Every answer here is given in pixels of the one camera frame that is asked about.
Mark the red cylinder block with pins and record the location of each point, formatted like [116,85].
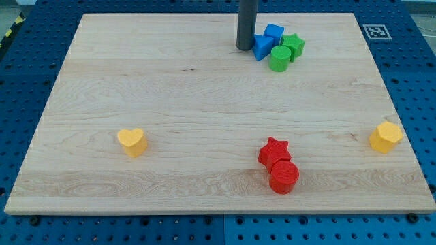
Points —
[283,177]

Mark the white fiducial marker tag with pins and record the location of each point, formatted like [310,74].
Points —
[377,32]

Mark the green cylinder block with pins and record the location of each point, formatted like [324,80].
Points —
[279,58]

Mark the light wooden board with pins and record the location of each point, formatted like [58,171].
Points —
[206,109]

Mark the yellow heart block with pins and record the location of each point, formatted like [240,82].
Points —
[133,142]

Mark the green star block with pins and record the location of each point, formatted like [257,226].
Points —
[295,44]

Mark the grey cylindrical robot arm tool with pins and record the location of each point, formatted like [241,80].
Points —
[247,14]

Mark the blue triangle block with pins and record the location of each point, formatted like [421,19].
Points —
[262,46]

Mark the yellow hexagon block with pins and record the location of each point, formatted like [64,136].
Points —
[385,137]

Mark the red star block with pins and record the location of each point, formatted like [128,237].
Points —
[272,152]

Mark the blue cube block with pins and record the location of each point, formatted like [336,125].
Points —
[275,32]

